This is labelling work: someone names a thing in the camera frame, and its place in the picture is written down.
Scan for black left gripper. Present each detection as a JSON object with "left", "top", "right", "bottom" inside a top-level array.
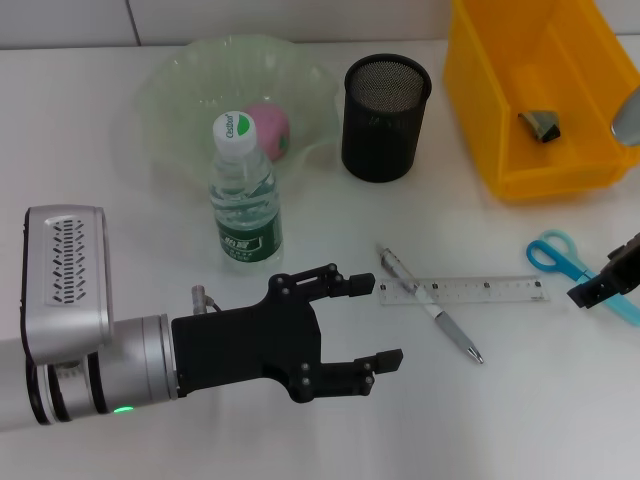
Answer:
[{"left": 171, "top": 263, "right": 405, "bottom": 404}]

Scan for left gripper connector cable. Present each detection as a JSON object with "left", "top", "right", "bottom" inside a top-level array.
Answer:
[{"left": 191, "top": 284, "right": 224, "bottom": 316}]

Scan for black mesh pen holder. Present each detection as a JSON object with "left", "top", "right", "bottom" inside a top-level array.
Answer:
[{"left": 341, "top": 53, "right": 433, "bottom": 184}]

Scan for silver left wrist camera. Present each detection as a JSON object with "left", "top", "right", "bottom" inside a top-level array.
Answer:
[{"left": 19, "top": 203, "right": 116, "bottom": 366}]

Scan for clear plastic ruler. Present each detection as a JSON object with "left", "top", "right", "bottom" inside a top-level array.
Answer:
[{"left": 377, "top": 274, "right": 551, "bottom": 305}]

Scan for pink peach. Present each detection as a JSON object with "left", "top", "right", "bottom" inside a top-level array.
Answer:
[{"left": 243, "top": 103, "right": 291, "bottom": 161}]

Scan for silver white ballpoint pen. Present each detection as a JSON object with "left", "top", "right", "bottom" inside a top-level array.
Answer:
[{"left": 375, "top": 243, "right": 485, "bottom": 365}]

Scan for yellow plastic bin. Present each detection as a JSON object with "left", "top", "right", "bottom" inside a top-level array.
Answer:
[{"left": 442, "top": 0, "right": 640, "bottom": 203}]

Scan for green plastic wrapper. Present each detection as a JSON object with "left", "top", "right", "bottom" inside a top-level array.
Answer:
[{"left": 517, "top": 107, "right": 562, "bottom": 146}]

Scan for green glass fruit plate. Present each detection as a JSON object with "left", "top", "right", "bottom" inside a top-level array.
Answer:
[{"left": 135, "top": 33, "right": 341, "bottom": 201}]

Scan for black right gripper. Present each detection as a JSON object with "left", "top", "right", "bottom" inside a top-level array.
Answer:
[{"left": 567, "top": 232, "right": 640, "bottom": 310}]

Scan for clear water bottle green label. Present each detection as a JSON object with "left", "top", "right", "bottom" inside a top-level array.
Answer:
[{"left": 208, "top": 110, "right": 285, "bottom": 275}]

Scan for blue handled scissors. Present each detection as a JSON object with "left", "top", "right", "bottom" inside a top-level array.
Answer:
[{"left": 525, "top": 229, "right": 640, "bottom": 327}]

